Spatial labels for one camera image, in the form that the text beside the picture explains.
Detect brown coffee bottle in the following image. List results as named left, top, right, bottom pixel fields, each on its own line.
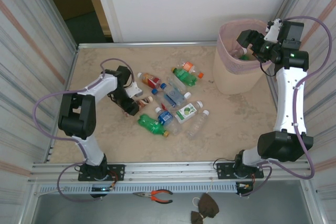
left=132, top=95, right=154, bottom=111

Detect clear bottle blue cap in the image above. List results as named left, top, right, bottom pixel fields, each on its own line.
left=151, top=88, right=170, bottom=112

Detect tea bottle red gold label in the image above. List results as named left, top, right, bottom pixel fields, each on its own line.
left=136, top=71, right=162, bottom=89

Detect blue label bottle white cap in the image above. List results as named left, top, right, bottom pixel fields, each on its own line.
left=154, top=106, right=183, bottom=135

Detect lime label bottle white cap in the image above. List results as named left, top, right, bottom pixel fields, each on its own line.
left=174, top=100, right=204, bottom=124

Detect clear square bottle white cap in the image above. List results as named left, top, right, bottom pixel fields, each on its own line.
left=166, top=73, right=192, bottom=99

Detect plain clear bottle white cap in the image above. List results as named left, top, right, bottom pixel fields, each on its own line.
left=185, top=109, right=211, bottom=140

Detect pink mesh bin liner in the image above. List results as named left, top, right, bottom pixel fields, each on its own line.
left=216, top=18, right=275, bottom=75

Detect beige plastic bin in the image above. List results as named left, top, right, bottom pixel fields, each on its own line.
left=212, top=18, right=275, bottom=95

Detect small circuit board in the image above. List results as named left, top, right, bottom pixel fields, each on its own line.
left=90, top=186, right=116, bottom=193
left=235, top=181, right=255, bottom=191

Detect large brown cloth pouch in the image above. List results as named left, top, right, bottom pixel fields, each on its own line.
left=197, top=192, right=220, bottom=219

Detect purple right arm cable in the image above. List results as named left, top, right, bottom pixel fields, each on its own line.
left=240, top=15, right=332, bottom=198

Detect aluminium back rail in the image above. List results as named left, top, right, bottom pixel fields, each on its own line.
left=77, top=41, right=222, bottom=49

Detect aluminium rail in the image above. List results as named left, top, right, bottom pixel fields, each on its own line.
left=28, top=161, right=314, bottom=184
left=77, top=41, right=222, bottom=49

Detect aluminium front rail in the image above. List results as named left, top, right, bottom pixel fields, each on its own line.
left=28, top=161, right=314, bottom=184

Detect grey slotted cable duct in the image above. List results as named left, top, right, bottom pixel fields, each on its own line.
left=38, top=183, right=238, bottom=195

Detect orange handled pliers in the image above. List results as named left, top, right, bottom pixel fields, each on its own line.
left=132, top=189, right=174, bottom=204

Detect white string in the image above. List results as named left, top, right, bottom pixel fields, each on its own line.
left=192, top=177, right=214, bottom=208

